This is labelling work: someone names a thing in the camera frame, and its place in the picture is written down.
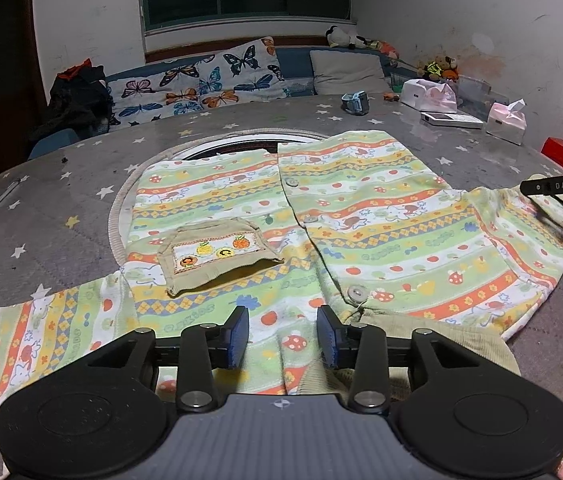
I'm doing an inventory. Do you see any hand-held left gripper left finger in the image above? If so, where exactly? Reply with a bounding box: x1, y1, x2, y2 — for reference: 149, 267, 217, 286
86, 305, 251, 413

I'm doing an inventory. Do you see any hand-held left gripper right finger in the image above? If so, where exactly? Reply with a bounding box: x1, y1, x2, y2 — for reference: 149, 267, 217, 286
316, 304, 482, 411

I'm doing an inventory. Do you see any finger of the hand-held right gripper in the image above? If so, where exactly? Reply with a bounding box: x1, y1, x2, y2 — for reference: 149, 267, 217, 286
520, 172, 563, 197

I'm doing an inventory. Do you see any patterned green children's jacket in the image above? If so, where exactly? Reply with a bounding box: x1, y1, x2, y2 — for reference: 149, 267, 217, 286
0, 130, 563, 428

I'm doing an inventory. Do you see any black clothes pile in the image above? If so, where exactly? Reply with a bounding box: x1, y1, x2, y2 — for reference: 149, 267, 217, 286
32, 59, 112, 141

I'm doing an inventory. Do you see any pink tissue pack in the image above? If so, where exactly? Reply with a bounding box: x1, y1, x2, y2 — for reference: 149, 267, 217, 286
485, 100, 528, 146

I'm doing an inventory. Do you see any clear plastic container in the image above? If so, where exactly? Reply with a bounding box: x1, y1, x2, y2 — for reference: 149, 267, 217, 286
456, 75, 509, 111

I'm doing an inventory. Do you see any flat white device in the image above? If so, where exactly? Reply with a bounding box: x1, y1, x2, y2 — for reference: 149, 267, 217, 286
420, 111, 485, 130

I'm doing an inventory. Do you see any pink and white plastic bag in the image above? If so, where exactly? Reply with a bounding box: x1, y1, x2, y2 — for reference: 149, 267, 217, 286
400, 79, 459, 113

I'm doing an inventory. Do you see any group of small plush toys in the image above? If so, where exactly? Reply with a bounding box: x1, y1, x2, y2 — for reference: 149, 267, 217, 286
416, 55, 461, 83

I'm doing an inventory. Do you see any blue smartwatch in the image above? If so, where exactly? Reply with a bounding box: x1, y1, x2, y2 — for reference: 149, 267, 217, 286
341, 91, 369, 115

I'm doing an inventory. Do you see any colourful plush toy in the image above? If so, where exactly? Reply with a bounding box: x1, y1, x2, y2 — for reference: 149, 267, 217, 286
361, 37, 399, 59

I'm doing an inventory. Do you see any grey pillow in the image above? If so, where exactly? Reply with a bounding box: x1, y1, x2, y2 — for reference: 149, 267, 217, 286
309, 50, 392, 96

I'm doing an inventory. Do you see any butterfly print pillow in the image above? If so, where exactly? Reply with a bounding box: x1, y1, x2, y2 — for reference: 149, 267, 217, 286
106, 37, 287, 126

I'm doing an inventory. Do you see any black and white plush toy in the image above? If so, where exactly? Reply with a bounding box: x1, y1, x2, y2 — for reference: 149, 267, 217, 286
325, 25, 367, 50

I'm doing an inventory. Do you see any blue chair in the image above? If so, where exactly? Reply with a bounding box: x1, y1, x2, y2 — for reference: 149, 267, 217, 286
28, 127, 80, 161

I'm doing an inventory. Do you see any blue sofa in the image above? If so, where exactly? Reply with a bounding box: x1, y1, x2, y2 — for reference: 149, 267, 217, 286
104, 46, 412, 126

